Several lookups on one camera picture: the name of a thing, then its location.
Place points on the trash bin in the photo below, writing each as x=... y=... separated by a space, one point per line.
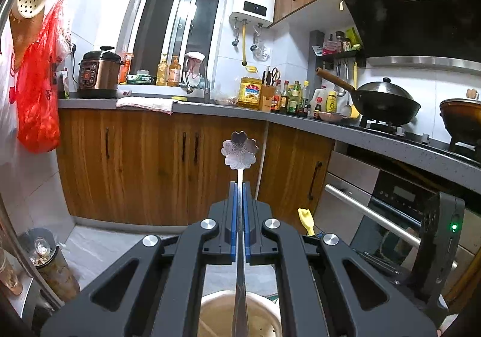
x=56 y=273

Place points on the orange dish soap bottle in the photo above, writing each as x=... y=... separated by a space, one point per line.
x=174 y=72

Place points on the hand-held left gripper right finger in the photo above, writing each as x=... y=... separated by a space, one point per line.
x=246 y=216

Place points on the black range hood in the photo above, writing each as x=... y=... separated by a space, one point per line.
x=413 y=2

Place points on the metal storage rack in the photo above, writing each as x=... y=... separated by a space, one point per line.
x=28 y=260

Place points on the wooden knife block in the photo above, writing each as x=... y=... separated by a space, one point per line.
x=266 y=96

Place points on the cream ceramic utensil holder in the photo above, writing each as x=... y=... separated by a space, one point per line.
x=218 y=314

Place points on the clear plastic cup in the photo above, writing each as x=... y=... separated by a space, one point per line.
x=9 y=277

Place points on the green box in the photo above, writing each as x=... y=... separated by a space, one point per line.
x=141 y=78

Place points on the yellow cooking oil bottle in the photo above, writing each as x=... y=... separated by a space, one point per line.
x=250 y=94

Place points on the yellow plastic fork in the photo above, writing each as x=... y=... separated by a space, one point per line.
x=305 y=220

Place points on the red plastic bag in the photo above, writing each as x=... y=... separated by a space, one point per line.
x=37 y=96

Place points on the pink bowl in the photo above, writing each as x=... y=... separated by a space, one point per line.
x=330 y=117

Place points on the silver flower-shaped spoon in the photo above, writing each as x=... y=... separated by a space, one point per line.
x=239 y=149

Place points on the orange packet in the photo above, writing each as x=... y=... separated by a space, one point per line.
x=126 y=68

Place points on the built-in steel oven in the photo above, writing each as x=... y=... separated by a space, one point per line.
x=390 y=190

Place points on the black spice rack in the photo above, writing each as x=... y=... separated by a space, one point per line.
x=342 y=47

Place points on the metal kitchen faucet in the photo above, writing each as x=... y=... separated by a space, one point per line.
x=206 y=77

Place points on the wooden lower cabinets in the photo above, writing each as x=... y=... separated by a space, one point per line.
x=150 y=164

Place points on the row of sauce bottles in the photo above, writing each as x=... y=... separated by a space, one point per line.
x=297 y=100

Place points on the gas stove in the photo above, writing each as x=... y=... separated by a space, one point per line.
x=413 y=138

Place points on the white dish cloth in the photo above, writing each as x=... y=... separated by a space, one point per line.
x=144 y=104

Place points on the copper electric pressure cooker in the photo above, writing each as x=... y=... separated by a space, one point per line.
x=97 y=74

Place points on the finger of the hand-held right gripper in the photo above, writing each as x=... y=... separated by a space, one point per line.
x=381 y=265

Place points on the sliding kitchen window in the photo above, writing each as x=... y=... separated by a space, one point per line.
x=169 y=21

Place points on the brown cooking pot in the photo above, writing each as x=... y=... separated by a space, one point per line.
x=462 y=115

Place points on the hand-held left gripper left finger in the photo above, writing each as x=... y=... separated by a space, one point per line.
x=233 y=216

